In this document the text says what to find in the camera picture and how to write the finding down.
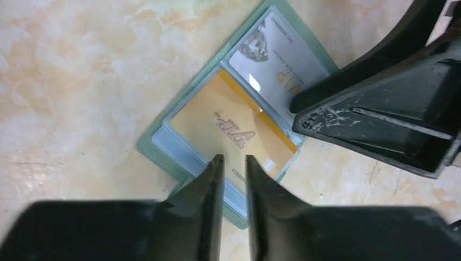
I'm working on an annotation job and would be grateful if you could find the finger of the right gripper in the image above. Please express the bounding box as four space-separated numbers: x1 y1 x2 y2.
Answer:
292 39 460 179
289 0 446 114

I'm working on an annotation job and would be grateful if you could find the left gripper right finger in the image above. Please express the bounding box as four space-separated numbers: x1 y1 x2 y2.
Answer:
246 155 460 260

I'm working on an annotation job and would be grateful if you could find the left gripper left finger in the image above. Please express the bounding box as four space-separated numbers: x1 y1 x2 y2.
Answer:
1 154 225 260

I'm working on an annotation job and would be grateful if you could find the gold VIP card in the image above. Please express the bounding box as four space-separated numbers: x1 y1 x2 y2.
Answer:
170 70 298 185

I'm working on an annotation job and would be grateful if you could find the sage green card holder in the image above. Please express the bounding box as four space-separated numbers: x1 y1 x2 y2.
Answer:
137 1 338 229

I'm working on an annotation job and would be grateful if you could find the silver VIP card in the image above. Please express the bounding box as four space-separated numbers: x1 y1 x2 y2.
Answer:
229 8 330 124

